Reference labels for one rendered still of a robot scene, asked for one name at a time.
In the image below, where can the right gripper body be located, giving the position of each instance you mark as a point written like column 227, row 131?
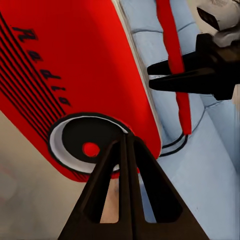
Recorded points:
column 229, row 68

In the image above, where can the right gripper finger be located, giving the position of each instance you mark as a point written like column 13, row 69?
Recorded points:
column 191, row 61
column 199, row 81

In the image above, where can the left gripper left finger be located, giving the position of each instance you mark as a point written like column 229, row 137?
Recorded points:
column 84, row 221

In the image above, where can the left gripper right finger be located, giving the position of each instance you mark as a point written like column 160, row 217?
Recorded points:
column 174, row 220

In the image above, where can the sofa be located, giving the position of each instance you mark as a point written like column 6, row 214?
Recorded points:
column 206, row 171

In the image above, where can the radio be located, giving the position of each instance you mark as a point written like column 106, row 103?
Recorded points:
column 71, row 78

